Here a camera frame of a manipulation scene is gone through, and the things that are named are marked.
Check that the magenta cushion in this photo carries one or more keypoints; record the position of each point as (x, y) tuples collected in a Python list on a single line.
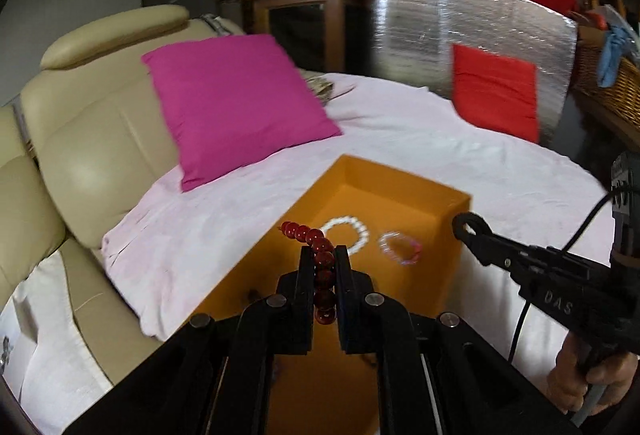
[(235, 110)]

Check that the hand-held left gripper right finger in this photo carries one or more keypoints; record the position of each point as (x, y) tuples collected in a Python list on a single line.
[(342, 285)]

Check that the person's right hand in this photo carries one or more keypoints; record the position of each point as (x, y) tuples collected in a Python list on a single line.
[(565, 380)]

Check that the beige leather sofa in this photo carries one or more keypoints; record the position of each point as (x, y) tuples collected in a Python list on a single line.
[(100, 140)]

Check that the patterned small cloth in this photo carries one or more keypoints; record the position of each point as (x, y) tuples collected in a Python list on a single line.
[(322, 87)]

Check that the blue cloth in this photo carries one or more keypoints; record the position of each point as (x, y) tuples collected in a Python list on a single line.
[(612, 55)]

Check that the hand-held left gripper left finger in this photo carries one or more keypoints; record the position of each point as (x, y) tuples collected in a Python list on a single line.
[(305, 285)]

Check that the silver foil panel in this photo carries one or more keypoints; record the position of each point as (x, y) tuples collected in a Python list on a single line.
[(425, 25)]

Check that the orange box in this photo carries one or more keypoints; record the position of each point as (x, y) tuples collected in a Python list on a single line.
[(400, 195)]

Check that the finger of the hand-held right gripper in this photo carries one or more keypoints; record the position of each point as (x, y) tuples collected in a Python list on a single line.
[(495, 250)]

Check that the white cloth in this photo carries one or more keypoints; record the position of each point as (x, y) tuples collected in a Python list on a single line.
[(45, 340)]

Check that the wicker basket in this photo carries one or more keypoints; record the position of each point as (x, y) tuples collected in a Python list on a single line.
[(610, 100)]

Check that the pale pink blanket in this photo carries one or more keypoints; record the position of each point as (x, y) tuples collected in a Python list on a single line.
[(475, 155)]

